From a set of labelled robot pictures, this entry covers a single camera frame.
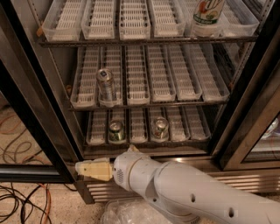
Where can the middle shelf tray six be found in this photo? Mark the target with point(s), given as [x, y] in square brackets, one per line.
[212, 84]

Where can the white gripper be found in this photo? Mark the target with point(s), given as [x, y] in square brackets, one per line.
[122, 168]

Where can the green white can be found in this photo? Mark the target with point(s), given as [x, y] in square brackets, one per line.
[159, 129]

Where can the bottom shelf tray four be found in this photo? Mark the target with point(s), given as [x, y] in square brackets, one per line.
[155, 112]

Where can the top shelf tray three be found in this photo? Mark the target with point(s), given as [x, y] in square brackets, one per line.
[134, 20]

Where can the bottom shelf tray six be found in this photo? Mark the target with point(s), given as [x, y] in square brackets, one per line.
[197, 123]

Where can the middle shelf tray three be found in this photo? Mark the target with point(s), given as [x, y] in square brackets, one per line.
[136, 76]

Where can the top shelf tray five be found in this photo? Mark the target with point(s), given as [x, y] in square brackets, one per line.
[236, 19]

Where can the silver can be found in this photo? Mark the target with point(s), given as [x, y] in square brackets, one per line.
[106, 84]

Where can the shelf tray two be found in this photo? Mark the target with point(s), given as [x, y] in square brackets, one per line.
[98, 21]
[111, 58]
[118, 114]

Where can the middle shelf tray two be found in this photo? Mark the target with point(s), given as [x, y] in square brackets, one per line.
[111, 58]

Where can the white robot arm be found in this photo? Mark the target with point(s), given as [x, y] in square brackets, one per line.
[181, 192]

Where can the bottom shelf tray one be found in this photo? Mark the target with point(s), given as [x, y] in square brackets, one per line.
[96, 128]

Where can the middle shelf tray five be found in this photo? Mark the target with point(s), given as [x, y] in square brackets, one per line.
[186, 82]

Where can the top shelf tray two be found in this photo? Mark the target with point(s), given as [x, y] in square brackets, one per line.
[98, 21]

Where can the shelf tray one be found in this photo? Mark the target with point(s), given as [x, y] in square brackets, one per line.
[84, 85]
[96, 128]
[63, 20]

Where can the middle shelf tray one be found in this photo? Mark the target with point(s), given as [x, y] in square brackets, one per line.
[84, 85]

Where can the shelf tray four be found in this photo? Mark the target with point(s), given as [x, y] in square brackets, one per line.
[155, 112]
[161, 83]
[168, 19]

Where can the bottom shelf tray two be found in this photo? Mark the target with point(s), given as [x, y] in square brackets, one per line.
[118, 114]

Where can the clear plastic bag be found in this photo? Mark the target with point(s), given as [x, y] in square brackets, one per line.
[131, 211]

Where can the bottom shelf tray three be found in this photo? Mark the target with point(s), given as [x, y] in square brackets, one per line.
[138, 129]

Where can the middle shelf tray four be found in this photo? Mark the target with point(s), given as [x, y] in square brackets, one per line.
[161, 83]

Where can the stainless steel fridge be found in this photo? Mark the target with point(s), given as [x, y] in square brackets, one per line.
[54, 63]

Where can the top shelf tray one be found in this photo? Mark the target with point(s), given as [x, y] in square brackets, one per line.
[63, 20]

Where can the shelf tray six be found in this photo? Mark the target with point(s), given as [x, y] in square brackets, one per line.
[212, 84]
[197, 123]

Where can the shelf tray five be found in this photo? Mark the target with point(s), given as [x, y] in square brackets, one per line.
[178, 129]
[186, 82]
[236, 19]

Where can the glass fridge door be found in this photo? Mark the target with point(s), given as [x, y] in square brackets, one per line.
[256, 143]
[34, 145]

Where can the right glass fridge door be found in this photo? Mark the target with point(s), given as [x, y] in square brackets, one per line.
[256, 143]

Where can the bottom shelf tray five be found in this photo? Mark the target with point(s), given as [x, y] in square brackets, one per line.
[178, 129]

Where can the top shelf tray four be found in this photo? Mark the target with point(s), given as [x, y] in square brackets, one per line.
[168, 19]

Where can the shelf tray three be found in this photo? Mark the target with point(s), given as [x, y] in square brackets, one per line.
[138, 129]
[134, 20]
[136, 76]

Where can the left glass fridge door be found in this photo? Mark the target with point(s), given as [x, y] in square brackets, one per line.
[34, 145]

